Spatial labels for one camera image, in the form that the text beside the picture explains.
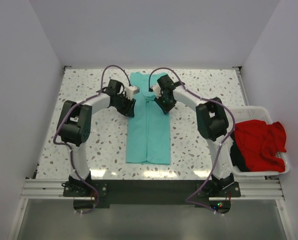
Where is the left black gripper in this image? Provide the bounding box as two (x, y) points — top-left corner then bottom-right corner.
(113, 93), (136, 118)

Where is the teal t shirt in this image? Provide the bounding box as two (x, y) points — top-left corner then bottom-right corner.
(126, 72), (171, 165)

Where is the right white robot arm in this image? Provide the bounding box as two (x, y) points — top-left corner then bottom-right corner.
(149, 74), (235, 199)

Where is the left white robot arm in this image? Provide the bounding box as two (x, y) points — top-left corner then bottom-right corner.
(53, 79), (140, 197)

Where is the white plastic laundry basket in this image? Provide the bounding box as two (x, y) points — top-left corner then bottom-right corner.
(225, 106), (290, 178)

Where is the black t shirt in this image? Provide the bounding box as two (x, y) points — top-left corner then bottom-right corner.
(230, 141), (250, 172)

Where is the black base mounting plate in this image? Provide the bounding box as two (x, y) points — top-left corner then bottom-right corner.
(62, 179), (241, 214)

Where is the red t shirt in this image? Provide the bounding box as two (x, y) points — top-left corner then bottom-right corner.
(234, 119), (286, 173)

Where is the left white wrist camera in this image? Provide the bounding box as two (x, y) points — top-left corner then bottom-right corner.
(125, 85), (140, 100)

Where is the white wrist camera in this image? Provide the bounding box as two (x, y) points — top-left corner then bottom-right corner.
(125, 85), (140, 100)
(150, 84), (161, 98)

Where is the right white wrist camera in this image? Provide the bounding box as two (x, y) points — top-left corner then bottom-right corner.
(150, 84), (161, 98)

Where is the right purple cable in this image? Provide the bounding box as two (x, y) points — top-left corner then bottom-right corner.
(147, 66), (237, 213)

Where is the purple cable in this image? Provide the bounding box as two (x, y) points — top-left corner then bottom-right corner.
(52, 64), (132, 215)
(147, 66), (237, 213)

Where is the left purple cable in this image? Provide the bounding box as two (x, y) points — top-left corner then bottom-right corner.
(52, 64), (132, 215)

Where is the aluminium rail frame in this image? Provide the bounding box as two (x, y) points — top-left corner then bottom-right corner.
(20, 177), (284, 200)

